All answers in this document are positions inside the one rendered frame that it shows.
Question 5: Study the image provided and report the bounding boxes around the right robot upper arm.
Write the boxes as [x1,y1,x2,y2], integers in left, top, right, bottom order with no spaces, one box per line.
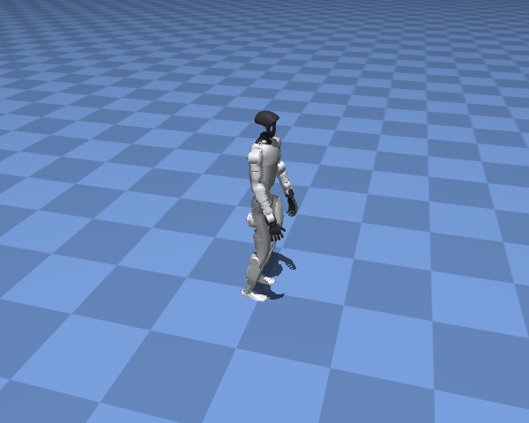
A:
[248,149,265,194]

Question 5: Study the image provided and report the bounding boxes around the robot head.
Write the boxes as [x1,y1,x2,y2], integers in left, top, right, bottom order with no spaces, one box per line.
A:
[254,110,279,145]

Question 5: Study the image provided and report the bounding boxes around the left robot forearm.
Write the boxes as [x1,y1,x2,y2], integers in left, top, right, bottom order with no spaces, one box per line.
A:
[276,169,294,195]

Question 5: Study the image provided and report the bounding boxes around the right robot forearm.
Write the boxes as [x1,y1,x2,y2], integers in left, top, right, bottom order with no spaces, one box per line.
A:
[255,185,275,224]

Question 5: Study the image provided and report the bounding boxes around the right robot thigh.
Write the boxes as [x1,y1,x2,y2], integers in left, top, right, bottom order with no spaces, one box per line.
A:
[247,207,271,267]

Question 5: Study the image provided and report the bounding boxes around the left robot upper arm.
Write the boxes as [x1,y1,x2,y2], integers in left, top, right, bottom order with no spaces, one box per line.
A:
[273,137,286,174]

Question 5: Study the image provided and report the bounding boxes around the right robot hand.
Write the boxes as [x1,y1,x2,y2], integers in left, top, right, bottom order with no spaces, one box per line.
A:
[265,214,286,241]

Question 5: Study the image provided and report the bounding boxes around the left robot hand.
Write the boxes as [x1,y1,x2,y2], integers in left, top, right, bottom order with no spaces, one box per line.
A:
[285,189,298,217]

